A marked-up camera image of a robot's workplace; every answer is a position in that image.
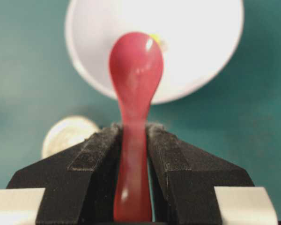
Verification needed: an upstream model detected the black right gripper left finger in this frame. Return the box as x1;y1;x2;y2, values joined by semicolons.
0;124;121;225

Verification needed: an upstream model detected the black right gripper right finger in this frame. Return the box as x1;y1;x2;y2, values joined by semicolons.
145;122;278;225

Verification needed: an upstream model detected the white bowl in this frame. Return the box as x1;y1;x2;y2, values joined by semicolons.
65;0;244;105

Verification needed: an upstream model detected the round silver metal object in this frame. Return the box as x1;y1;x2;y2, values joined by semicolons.
41;115;100;159

